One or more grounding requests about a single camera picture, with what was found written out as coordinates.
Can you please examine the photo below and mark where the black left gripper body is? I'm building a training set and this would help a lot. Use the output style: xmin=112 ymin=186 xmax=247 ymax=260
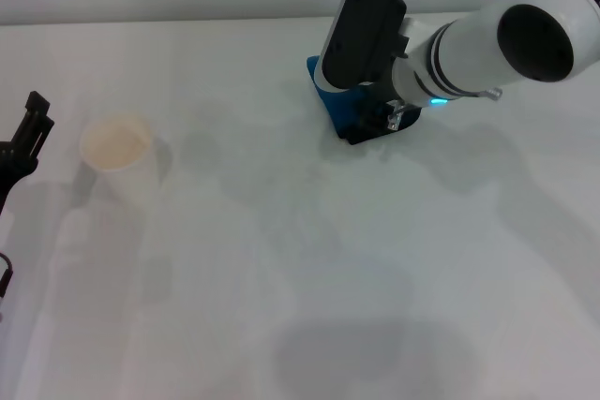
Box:
xmin=0 ymin=139 xmax=39 ymax=215

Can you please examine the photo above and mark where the blue rag with dark trim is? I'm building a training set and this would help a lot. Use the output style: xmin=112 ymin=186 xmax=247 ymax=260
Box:
xmin=307 ymin=55 xmax=423 ymax=147

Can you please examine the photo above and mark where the white paper cup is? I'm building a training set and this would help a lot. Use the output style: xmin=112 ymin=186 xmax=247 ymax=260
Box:
xmin=79 ymin=111 xmax=160 ymax=204

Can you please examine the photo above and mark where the left arm cable with connector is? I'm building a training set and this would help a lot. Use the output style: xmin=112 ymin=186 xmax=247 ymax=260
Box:
xmin=0 ymin=253 xmax=15 ymax=301

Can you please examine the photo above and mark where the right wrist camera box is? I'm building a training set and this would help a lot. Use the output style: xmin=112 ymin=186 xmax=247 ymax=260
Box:
xmin=312 ymin=0 xmax=409 ymax=93

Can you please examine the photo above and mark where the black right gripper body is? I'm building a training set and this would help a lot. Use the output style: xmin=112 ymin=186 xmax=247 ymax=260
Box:
xmin=357 ymin=85 xmax=410 ymax=132

